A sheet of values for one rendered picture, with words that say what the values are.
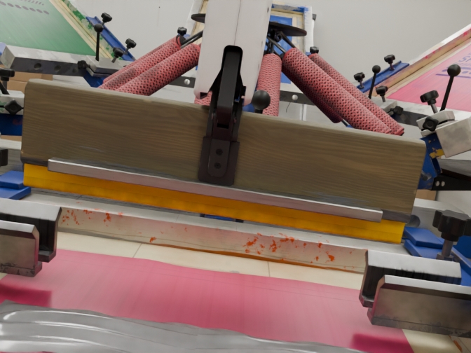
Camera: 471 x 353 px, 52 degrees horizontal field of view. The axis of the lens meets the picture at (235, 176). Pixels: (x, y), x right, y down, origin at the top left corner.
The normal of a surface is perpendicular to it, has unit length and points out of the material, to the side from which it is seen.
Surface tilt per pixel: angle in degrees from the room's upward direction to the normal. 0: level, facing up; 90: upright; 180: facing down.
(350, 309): 0
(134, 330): 33
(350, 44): 90
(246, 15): 82
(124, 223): 90
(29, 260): 90
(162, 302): 0
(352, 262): 90
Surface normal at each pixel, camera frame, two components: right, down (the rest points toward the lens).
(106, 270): 0.14, -0.97
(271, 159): -0.02, 0.21
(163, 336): 0.03, -0.70
